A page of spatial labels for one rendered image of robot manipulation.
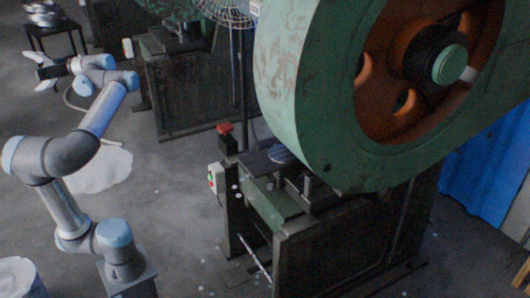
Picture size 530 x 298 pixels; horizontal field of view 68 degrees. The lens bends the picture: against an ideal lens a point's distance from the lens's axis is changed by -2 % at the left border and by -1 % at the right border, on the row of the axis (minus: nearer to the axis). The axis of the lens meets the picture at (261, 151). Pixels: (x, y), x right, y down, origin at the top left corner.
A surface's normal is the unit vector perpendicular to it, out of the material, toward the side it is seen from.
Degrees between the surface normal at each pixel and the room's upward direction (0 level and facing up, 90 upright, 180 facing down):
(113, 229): 8
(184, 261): 0
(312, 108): 90
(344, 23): 90
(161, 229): 0
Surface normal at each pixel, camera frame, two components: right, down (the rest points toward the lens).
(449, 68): 0.49, 0.51
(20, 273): 0.00, -0.81
